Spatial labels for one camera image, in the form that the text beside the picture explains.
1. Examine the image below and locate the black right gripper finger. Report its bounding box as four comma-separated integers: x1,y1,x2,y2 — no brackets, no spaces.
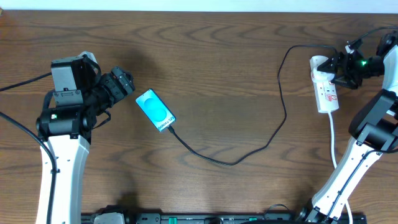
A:
317,56,340,74
331,77,358,90

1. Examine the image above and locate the turquoise screen smartphone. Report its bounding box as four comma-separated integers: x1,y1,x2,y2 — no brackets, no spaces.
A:
136,88,176,132

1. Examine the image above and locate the black charging cable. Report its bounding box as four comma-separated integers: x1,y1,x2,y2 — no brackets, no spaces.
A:
167,44,339,167

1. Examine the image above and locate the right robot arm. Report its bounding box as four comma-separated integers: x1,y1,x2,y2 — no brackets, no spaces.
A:
295,27,397,223

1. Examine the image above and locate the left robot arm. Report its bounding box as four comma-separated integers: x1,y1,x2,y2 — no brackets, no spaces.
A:
36,51,135,223

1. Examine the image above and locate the white USB charger plug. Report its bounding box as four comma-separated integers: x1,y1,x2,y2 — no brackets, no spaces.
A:
310,55,335,83

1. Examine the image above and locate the white power strip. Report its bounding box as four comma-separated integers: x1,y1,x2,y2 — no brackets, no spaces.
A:
311,72,339,114

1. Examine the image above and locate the white power strip cord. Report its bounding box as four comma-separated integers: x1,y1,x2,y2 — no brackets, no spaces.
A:
327,112,354,224

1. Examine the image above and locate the black right camera cable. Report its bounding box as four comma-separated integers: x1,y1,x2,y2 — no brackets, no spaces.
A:
323,26,398,223

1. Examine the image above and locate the black camera cable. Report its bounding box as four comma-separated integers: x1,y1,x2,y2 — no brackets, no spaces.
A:
0,72,60,224
323,26,398,223

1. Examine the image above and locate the black left camera cable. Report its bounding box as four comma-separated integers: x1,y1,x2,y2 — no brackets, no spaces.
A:
0,72,60,224

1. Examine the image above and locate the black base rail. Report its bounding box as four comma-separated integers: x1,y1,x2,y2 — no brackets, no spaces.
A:
81,205,368,224

